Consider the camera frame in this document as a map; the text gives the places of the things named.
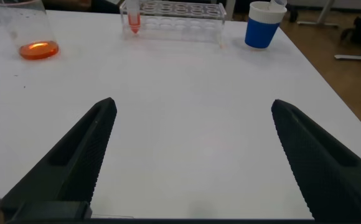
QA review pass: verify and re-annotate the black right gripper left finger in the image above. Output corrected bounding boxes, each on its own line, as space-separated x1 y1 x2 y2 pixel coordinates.
1 97 118 215

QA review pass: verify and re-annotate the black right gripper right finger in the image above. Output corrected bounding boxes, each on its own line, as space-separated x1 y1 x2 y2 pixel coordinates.
271 99 361 222

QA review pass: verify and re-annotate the clear glass beaker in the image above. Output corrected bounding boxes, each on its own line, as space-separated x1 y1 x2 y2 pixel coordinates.
0 0 60 61

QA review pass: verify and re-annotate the red pigment test tube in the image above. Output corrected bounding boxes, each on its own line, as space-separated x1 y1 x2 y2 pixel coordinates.
126 0 141 34

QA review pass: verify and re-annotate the clear plastic tube rack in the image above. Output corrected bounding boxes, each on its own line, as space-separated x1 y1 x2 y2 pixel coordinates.
120 0 227 44

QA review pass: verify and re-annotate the man in black shirt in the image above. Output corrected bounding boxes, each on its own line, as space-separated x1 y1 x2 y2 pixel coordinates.
40 0 121 14

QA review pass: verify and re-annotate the blue white paper cup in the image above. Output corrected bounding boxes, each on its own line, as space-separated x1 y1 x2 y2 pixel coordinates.
244 1 288 50

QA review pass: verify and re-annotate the black display stand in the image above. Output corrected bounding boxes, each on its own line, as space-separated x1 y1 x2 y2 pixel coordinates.
286 0 299 22

